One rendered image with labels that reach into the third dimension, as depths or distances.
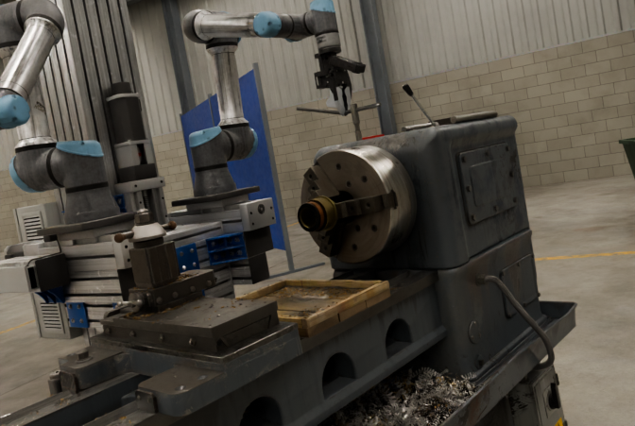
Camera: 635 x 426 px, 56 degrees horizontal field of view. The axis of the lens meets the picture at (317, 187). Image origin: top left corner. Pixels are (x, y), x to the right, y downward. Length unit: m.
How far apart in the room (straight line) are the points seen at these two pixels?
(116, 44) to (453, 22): 10.20
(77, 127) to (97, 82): 0.16
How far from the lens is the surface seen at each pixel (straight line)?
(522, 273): 2.06
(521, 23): 11.74
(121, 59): 2.15
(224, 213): 2.02
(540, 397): 2.04
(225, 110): 2.19
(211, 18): 2.06
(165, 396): 1.03
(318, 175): 1.62
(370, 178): 1.55
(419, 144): 1.64
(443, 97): 11.89
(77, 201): 1.76
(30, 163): 1.85
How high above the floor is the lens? 1.23
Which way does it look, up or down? 3 degrees down
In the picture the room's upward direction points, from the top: 10 degrees counter-clockwise
